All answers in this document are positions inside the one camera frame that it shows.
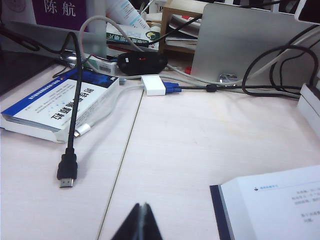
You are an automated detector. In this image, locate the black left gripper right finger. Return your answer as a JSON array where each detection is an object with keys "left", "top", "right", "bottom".
[{"left": 138, "top": 203, "right": 167, "bottom": 240}]

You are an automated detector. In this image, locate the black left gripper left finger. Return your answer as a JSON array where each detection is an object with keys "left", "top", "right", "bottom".
[{"left": 109, "top": 202, "right": 142, "bottom": 240}]

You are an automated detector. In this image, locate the navy hardcover machine learning book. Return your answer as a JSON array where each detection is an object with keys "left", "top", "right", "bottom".
[{"left": 209, "top": 164, "right": 320, "bottom": 240}]

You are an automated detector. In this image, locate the blue white medicine box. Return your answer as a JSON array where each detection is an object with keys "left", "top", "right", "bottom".
[{"left": 0, "top": 68, "right": 120, "bottom": 144}]

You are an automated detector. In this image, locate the small white green box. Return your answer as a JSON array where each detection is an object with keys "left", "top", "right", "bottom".
[{"left": 86, "top": 56, "right": 118, "bottom": 75}]

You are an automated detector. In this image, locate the green white medicine box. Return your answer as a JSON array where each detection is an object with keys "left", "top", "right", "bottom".
[{"left": 106, "top": 23, "right": 161, "bottom": 52}]

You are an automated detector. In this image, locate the dark grey laptop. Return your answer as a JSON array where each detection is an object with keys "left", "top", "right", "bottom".
[{"left": 0, "top": 21, "right": 106, "bottom": 96}]

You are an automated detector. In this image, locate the wooden desk organizer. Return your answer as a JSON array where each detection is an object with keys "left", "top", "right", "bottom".
[{"left": 161, "top": 4, "right": 208, "bottom": 53}]

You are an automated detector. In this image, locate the white blue cream tube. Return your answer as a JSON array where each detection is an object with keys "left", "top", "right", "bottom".
[{"left": 104, "top": 0, "right": 150, "bottom": 31}]

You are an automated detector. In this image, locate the purple name card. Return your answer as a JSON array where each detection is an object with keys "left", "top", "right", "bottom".
[{"left": 33, "top": 0, "right": 88, "bottom": 32}]

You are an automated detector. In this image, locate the black HDMI cable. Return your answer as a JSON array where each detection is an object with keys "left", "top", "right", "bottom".
[{"left": 0, "top": 24, "right": 83, "bottom": 190}]

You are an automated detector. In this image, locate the white video adapter with cable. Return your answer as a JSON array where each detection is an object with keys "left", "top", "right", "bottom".
[{"left": 73, "top": 75, "right": 166, "bottom": 138}]

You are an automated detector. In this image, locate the chrome cable clip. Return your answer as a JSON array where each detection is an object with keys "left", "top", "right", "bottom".
[{"left": 218, "top": 72, "right": 238, "bottom": 83}]

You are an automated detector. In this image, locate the black looped power cable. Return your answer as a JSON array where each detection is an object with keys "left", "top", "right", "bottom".
[{"left": 241, "top": 44, "right": 320, "bottom": 98}]

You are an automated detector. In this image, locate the thin black cable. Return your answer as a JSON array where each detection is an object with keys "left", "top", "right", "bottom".
[{"left": 148, "top": 0, "right": 285, "bottom": 46}]

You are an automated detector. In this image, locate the white thick cable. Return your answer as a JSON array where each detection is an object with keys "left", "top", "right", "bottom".
[{"left": 246, "top": 24, "right": 320, "bottom": 78}]

